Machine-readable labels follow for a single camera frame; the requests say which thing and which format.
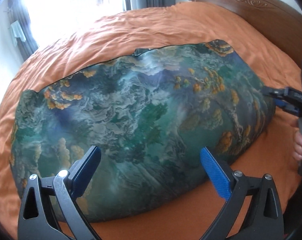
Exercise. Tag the green landscape printed garment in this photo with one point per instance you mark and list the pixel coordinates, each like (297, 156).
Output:
(141, 120)

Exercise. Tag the person's right hand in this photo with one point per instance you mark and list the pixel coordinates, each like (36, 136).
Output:
(301, 146)

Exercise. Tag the orange bed sheet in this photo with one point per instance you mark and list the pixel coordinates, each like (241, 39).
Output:
(116, 37)

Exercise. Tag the glass sliding balcony door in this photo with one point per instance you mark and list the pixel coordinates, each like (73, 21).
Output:
(73, 10)

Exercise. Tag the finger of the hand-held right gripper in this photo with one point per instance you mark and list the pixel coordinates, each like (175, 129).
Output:
(286, 93)
(288, 108)

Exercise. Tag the light green hanging towel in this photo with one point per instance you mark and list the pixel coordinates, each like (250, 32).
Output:
(18, 31)

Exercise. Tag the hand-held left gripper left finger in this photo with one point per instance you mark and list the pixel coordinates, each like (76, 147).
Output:
(87, 170)

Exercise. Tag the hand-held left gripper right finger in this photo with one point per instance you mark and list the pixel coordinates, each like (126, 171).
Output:
(216, 172)

